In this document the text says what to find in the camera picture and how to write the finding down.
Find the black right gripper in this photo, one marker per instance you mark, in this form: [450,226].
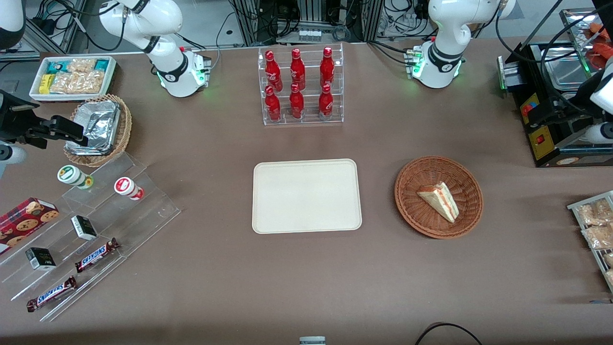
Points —
[13,122]

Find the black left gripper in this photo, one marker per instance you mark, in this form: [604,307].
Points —
[585,96]

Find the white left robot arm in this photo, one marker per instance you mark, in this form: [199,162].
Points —
[443,62]

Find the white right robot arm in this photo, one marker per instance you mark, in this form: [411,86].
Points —
[171,72]

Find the light wicker basket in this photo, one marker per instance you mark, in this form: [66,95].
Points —
[125,129]

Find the metal tray with red items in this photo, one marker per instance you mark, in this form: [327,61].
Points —
[601,50]

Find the triangular wrapped sandwich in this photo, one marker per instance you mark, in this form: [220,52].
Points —
[440,200]

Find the brown wicker basket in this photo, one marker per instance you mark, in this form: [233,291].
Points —
[412,206]

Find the cream rectangular tray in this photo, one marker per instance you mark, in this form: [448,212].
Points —
[306,196]

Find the black countertop machine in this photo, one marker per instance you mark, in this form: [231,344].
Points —
[550,143]

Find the green lid cup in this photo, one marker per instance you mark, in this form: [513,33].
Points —
[72,175]

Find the stainless steel pan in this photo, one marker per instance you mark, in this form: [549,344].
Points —
[565,69]

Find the stack of foil trays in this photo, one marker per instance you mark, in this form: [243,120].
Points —
[100,124]

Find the yellow snack packet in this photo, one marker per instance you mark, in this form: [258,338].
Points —
[45,84]

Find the clear cracker bag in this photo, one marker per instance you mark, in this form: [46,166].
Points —
[81,65]
[76,82]

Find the teal snack packet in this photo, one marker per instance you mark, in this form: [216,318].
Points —
[102,64]
[55,67]

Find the white snack bin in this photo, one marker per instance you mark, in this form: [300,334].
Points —
[111,76]

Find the red cookie box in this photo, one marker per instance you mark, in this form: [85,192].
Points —
[24,223]

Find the red lid cup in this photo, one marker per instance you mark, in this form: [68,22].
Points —
[126,187]

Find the small black box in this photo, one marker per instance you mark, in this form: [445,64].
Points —
[40,259]
[84,228]

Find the clear snack bag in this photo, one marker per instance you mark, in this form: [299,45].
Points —
[598,237]
[609,278]
[594,213]
[608,259]

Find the clear acrylic step shelf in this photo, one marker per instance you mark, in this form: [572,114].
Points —
[139,215]

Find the Snickers bar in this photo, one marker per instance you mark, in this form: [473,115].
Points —
[96,255]
[51,293]

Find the red cola bottle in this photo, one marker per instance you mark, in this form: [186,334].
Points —
[273,105]
[297,69]
[327,67]
[272,72]
[325,103]
[296,103]

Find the clear acrylic bottle rack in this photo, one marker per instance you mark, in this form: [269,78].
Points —
[309,122]

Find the white power strip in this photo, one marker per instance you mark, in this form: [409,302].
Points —
[309,35]

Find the aluminium frame beam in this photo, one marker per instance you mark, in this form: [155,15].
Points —
[45,36]

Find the aluminium frame rack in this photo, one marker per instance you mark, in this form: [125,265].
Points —
[311,12]

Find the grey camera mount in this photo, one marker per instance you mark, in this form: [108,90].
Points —
[312,341]

